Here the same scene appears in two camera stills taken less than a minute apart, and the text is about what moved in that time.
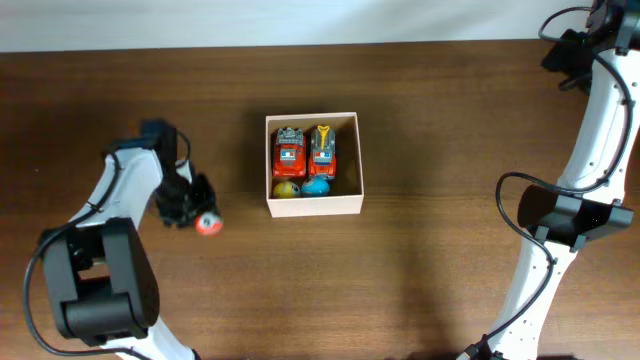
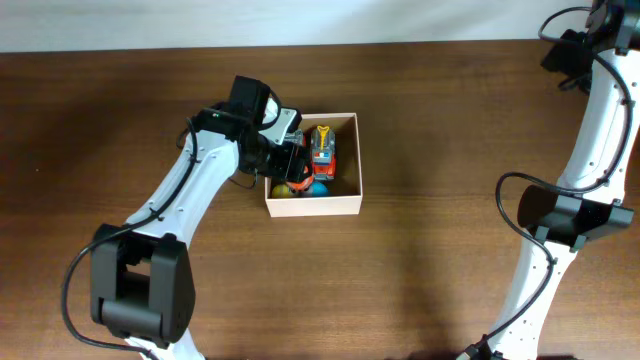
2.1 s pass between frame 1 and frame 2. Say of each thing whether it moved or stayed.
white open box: stayed
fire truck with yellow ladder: stayed
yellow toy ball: stayed
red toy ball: moved
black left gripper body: moved
